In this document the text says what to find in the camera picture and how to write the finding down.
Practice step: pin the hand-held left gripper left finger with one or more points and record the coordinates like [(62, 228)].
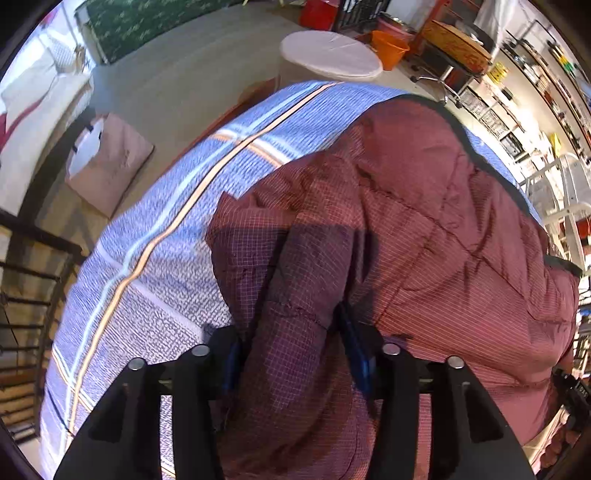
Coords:
[(227, 362)]

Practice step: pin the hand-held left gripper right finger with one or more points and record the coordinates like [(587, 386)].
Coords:
[(358, 350)]

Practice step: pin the maroon jacket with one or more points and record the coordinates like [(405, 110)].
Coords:
[(438, 230)]

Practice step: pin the blue checked bed sheet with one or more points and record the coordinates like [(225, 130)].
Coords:
[(152, 194)]

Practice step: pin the black metal railing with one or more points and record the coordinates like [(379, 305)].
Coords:
[(41, 233)]

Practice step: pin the paper bag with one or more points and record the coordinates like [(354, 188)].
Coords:
[(113, 161)]

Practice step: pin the round white table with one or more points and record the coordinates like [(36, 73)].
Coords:
[(330, 53)]

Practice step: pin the orange bucket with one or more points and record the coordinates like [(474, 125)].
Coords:
[(388, 48)]

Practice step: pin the dark red cloth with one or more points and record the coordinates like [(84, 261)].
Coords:
[(18, 122)]

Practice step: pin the office chair with patterned cushion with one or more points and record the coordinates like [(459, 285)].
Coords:
[(455, 44)]

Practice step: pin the pink basin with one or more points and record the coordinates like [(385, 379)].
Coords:
[(395, 25)]

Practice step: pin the black crate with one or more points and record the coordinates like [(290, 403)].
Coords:
[(360, 14)]

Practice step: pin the red box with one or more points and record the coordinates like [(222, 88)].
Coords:
[(318, 14)]

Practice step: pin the green patterned rug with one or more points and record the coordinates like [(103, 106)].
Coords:
[(147, 23)]

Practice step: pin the wall shelving rack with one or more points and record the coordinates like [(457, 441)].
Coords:
[(531, 106)]

